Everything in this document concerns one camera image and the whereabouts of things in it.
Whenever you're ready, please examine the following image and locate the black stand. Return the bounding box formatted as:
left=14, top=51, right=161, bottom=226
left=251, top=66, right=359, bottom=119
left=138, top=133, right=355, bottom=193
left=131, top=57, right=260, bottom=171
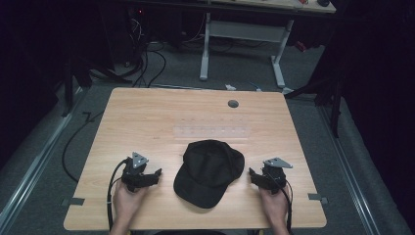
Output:
left=283, top=65, right=346, bottom=138
left=60, top=55, right=131, bottom=118

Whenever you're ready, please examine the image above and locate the black baseball cap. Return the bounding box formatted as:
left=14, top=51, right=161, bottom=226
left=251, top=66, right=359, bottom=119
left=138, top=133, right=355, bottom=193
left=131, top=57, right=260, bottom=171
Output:
left=172, top=139, right=246, bottom=210

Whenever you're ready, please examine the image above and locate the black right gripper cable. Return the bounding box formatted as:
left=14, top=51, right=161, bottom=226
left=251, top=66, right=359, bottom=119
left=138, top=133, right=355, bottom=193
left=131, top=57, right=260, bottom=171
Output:
left=273, top=174, right=294, bottom=235

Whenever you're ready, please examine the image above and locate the bundle of black cables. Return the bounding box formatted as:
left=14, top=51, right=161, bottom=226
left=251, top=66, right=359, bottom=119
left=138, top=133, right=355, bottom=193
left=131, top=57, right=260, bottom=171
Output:
left=123, top=13, right=168, bottom=89

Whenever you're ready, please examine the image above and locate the black floor cable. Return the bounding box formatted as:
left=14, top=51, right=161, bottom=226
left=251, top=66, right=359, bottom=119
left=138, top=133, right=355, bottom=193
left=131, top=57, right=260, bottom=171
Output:
left=62, top=111, right=106, bottom=184

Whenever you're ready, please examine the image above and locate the metal floor rail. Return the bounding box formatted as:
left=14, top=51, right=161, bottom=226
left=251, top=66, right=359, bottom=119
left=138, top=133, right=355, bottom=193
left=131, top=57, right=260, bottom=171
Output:
left=317, top=104, right=383, bottom=235
left=0, top=87, right=86, bottom=229

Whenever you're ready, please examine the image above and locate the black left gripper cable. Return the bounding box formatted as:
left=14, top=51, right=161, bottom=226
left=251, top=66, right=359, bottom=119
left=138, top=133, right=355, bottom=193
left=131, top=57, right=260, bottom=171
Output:
left=106, top=158, right=132, bottom=233

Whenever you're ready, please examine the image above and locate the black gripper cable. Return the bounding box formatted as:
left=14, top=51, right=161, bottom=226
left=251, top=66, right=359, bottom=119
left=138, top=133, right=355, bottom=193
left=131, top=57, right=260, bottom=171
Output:
left=106, top=158, right=132, bottom=233
left=273, top=174, right=294, bottom=235

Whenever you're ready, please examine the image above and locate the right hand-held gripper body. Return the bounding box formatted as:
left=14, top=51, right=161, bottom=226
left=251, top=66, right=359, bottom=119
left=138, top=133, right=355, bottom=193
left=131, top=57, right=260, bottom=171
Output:
left=260, top=157, right=294, bottom=196

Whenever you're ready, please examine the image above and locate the person's left hand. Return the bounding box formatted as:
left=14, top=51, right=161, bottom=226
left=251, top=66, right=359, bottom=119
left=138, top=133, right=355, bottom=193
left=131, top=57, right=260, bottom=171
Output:
left=112, top=178, right=150, bottom=229

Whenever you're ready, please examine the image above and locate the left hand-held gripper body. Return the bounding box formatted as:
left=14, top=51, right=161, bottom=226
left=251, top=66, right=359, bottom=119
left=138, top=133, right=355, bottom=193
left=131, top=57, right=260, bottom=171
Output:
left=120, top=151, right=151, bottom=193

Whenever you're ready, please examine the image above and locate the grey tape piece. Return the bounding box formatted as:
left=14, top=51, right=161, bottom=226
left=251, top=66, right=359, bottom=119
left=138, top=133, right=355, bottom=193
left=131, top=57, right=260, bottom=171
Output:
left=61, top=197, right=86, bottom=208
left=307, top=192, right=329, bottom=206

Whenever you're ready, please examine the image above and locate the person's right hand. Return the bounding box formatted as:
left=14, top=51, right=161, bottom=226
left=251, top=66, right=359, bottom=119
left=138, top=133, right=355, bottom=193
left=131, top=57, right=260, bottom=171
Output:
left=258, top=185, right=292, bottom=230

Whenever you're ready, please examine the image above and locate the white-framed desk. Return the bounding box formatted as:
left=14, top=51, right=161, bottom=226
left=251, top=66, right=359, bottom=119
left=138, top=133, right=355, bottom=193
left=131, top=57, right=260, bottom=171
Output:
left=136, top=0, right=338, bottom=90

